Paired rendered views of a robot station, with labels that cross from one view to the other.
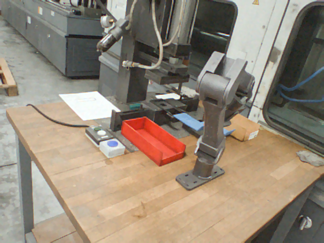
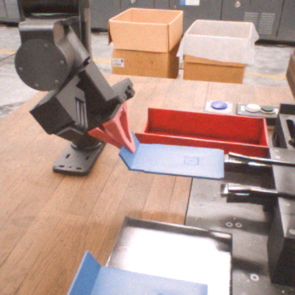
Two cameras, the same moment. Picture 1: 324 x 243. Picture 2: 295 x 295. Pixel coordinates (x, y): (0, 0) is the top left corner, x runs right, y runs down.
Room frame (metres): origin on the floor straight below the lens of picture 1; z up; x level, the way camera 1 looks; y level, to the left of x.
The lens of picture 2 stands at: (1.34, -0.38, 1.28)
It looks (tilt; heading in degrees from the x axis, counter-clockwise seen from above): 32 degrees down; 148
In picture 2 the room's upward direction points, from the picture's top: straight up
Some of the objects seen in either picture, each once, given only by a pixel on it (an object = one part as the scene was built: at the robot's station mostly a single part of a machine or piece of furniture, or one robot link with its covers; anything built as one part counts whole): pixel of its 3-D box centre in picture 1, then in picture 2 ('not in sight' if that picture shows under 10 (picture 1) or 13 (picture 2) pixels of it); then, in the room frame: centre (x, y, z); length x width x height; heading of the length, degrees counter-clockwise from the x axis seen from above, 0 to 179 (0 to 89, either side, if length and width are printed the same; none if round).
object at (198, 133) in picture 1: (206, 129); (167, 276); (1.12, -0.22, 0.91); 0.17 x 0.16 x 0.02; 136
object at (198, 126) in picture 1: (192, 119); (172, 153); (1.00, -0.13, 1.00); 0.15 x 0.07 x 0.03; 48
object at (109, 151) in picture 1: (111, 150); (217, 116); (0.80, 0.16, 0.90); 0.07 x 0.07 x 0.06; 46
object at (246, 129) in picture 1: (230, 122); not in sight; (1.22, -0.34, 0.93); 0.25 x 0.13 x 0.08; 46
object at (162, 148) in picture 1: (151, 139); (201, 137); (0.89, 0.02, 0.93); 0.25 x 0.12 x 0.06; 46
